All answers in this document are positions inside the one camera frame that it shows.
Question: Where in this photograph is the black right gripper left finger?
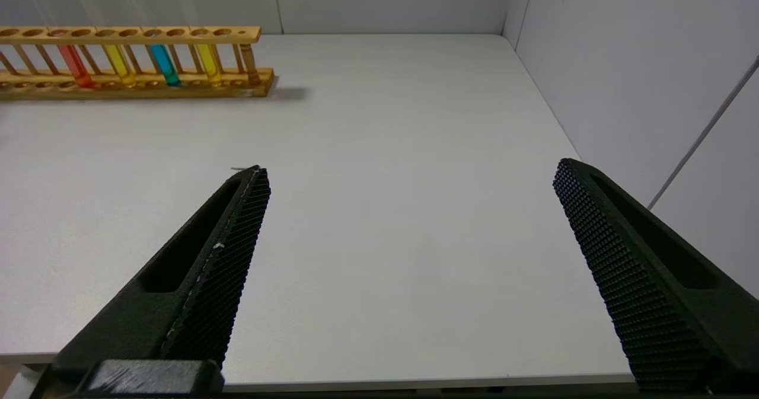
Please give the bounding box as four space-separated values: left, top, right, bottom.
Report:
36 165 272 399

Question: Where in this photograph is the blue pigment test tube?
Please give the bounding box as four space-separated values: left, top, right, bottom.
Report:
147 30 182 88

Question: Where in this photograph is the red pigment test tube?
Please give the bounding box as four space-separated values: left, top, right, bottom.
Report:
56 30 96 90

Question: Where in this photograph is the wooden test tube rack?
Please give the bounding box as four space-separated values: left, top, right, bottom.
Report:
0 25 275 101

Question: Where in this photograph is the yellow pigment test tube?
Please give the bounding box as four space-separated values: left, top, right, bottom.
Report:
102 30 138 88
193 30 225 86

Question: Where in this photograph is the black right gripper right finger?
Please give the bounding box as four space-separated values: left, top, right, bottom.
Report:
553 158 759 399

